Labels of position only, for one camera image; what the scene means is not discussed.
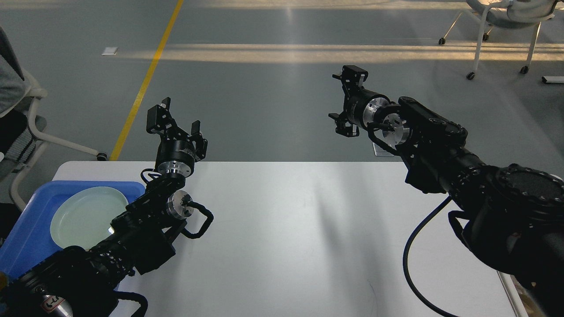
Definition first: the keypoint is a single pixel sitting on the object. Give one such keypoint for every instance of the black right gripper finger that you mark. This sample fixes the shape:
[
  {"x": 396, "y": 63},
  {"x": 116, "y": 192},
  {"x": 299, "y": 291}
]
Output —
[
  {"x": 344, "y": 126},
  {"x": 352, "y": 79}
]

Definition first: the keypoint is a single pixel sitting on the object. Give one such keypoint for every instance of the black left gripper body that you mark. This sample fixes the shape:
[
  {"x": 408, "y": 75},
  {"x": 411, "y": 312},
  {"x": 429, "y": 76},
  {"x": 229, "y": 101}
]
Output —
[{"x": 179, "y": 156}]

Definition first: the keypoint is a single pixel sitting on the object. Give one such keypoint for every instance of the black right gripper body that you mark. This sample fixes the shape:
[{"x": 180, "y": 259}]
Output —
[{"x": 361, "y": 106}]

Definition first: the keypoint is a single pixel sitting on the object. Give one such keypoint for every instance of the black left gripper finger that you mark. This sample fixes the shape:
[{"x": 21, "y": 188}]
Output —
[
  {"x": 200, "y": 144},
  {"x": 160, "y": 122}
]

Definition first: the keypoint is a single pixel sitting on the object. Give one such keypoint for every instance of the mint green plate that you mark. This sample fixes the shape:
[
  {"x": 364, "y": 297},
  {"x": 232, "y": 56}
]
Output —
[{"x": 85, "y": 218}]

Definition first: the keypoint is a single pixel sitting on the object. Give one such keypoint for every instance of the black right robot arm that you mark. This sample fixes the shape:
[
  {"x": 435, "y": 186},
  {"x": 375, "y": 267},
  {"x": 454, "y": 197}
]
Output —
[{"x": 510, "y": 218}]

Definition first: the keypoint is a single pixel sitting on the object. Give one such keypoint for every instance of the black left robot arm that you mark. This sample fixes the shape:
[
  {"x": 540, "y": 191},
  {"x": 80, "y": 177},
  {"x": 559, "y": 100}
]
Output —
[{"x": 76, "y": 282}]

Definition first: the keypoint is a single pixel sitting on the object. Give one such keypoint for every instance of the left clear floor plate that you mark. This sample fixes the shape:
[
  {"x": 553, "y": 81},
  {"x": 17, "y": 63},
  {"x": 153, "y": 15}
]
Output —
[{"x": 380, "y": 152}]

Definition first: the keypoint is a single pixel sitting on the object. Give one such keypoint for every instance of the white floor tag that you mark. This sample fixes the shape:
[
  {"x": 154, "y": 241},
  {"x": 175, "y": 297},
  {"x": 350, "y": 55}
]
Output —
[{"x": 109, "y": 51}]

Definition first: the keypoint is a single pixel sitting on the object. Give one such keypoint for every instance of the white chair base left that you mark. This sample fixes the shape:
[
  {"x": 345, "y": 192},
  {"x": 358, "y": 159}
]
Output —
[{"x": 41, "y": 141}]

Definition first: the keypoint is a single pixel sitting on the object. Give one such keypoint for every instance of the seated person in jacket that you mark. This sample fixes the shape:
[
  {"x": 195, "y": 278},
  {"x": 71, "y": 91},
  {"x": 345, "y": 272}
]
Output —
[{"x": 16, "y": 140}]

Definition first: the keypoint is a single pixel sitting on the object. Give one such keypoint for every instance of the blue plastic tray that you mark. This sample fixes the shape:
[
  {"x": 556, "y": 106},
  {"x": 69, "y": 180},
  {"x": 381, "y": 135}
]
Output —
[{"x": 30, "y": 241}]

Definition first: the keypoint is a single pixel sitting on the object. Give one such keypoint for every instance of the white rolling chair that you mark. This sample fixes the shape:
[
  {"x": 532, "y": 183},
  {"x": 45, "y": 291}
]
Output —
[{"x": 507, "y": 14}]

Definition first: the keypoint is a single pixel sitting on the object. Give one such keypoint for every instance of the white bar on floor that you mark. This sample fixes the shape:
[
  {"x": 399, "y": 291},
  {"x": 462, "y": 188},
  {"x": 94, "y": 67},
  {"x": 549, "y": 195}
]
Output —
[{"x": 552, "y": 79}]

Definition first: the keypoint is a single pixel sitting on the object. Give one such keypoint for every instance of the white plastic bin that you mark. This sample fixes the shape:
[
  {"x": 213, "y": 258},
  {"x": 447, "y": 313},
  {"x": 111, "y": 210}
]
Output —
[{"x": 521, "y": 300}]

